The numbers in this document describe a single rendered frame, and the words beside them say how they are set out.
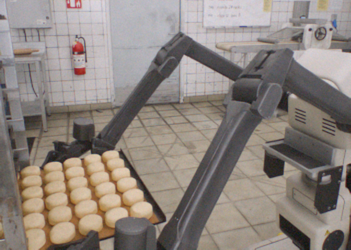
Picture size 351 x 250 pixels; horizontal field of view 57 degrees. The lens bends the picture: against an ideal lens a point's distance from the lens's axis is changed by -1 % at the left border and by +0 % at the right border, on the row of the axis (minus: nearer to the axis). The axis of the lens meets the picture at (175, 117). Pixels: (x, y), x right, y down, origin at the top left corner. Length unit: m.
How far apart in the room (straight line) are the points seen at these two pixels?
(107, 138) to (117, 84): 3.66
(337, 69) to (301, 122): 0.26
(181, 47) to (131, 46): 3.67
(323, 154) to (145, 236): 0.73
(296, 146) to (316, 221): 0.27
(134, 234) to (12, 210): 0.20
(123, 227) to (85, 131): 0.58
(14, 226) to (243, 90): 0.48
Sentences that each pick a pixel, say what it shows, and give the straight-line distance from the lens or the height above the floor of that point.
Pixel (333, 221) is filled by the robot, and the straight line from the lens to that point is 1.29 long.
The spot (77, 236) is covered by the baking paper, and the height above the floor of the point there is 0.91.
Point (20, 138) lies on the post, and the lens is 1.04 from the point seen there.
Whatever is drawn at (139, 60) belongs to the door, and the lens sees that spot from 4.75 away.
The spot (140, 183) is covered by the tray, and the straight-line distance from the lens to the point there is 0.89.
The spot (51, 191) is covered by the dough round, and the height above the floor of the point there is 0.93.
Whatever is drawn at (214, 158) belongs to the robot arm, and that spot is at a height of 1.09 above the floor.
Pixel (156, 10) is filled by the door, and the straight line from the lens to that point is 4.76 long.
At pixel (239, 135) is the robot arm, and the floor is 1.13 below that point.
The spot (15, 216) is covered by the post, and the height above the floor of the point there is 1.03.
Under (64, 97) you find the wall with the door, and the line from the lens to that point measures 4.74.
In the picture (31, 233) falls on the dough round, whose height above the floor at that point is 0.93.
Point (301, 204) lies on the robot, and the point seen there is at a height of 0.67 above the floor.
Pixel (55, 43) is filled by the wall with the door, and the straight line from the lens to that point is 4.62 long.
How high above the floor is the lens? 1.36
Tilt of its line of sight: 18 degrees down
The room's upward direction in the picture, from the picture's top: straight up
